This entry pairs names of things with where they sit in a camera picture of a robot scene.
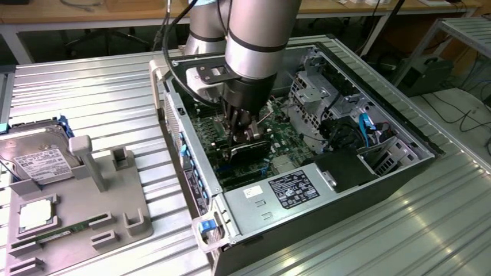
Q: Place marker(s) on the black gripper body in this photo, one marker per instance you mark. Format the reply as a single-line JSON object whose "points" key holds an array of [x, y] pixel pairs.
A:
{"points": [[250, 95]]}

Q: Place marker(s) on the green graphics card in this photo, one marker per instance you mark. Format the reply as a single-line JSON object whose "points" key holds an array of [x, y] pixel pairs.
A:
{"points": [[250, 152]]}

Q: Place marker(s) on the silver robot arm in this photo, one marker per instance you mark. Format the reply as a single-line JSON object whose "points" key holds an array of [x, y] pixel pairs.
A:
{"points": [[261, 34]]}

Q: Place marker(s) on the green motherboard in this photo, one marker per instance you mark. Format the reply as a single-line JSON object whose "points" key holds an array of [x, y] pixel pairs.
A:
{"points": [[291, 138]]}

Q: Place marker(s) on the silver chipset heatsink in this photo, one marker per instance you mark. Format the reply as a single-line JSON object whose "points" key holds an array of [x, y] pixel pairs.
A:
{"points": [[286, 163]]}

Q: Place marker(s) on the long black expansion slot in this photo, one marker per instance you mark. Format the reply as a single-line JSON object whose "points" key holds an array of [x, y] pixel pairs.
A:
{"points": [[242, 175], [246, 181]]}

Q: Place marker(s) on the metal disk bay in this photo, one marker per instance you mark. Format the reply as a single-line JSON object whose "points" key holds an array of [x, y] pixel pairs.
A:
{"points": [[311, 86]]}

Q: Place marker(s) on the black plastic shroud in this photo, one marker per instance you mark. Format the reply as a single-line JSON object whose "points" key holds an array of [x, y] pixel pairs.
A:
{"points": [[338, 169]]}

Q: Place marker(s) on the silver power supply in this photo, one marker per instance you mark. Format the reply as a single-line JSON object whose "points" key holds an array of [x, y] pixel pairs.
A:
{"points": [[252, 207]]}

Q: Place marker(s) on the blue case latch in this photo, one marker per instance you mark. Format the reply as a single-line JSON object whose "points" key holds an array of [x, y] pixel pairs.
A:
{"points": [[207, 225]]}

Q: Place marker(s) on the open black PC case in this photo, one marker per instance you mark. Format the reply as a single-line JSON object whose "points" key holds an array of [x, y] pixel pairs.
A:
{"points": [[345, 215]]}

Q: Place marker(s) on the wooden desk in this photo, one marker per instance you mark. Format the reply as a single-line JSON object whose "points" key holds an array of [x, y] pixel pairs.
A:
{"points": [[345, 8]]}

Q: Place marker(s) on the black office chair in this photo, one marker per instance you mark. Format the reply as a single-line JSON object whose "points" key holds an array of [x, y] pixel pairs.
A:
{"points": [[107, 36]]}

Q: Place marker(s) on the blue disk caddy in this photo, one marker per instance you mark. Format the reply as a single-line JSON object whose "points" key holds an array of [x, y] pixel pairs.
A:
{"points": [[66, 126]]}

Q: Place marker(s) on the black box device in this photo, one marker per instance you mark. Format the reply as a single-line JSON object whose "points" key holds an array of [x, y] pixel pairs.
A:
{"points": [[426, 74]]}

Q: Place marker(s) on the silver hard disk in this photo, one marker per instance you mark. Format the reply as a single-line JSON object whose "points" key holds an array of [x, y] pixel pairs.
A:
{"points": [[38, 155]]}

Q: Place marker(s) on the metal slat table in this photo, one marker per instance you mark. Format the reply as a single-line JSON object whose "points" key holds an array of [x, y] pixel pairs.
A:
{"points": [[461, 34]]}

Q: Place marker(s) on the green RAM stick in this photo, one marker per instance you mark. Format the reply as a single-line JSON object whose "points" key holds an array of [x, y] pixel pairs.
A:
{"points": [[58, 233]]}

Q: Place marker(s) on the silver CPU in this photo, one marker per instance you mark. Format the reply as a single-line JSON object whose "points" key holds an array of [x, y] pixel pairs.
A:
{"points": [[35, 213]]}

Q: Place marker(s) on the grey parts rack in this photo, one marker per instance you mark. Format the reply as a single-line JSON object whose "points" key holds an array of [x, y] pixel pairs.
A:
{"points": [[68, 253]]}

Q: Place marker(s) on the grey wrist camera housing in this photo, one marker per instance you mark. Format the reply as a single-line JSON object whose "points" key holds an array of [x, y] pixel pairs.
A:
{"points": [[203, 83]]}

